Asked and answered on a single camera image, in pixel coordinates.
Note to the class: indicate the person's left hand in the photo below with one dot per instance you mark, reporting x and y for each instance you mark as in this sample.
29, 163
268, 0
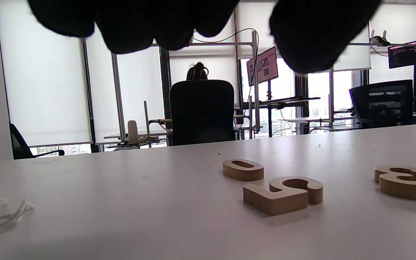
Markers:
132, 25

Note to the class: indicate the oval wooden number block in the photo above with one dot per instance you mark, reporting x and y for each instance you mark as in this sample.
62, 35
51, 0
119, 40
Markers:
243, 175

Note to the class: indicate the cream cylindrical bottle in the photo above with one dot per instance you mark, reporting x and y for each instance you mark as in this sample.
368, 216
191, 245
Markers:
133, 131

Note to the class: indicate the black high-back office chair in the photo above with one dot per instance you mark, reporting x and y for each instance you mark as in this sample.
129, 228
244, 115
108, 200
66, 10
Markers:
202, 112

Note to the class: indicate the black computer monitor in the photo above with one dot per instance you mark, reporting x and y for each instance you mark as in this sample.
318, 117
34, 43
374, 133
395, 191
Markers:
410, 54
262, 66

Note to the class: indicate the black chair with chrome base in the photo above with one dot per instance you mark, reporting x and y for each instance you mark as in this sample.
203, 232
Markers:
18, 146

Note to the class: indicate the black desk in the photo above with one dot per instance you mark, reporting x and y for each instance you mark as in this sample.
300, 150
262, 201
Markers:
284, 100

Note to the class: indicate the black mesh office chair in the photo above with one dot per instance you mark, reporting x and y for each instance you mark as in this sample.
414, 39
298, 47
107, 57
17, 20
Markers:
381, 104

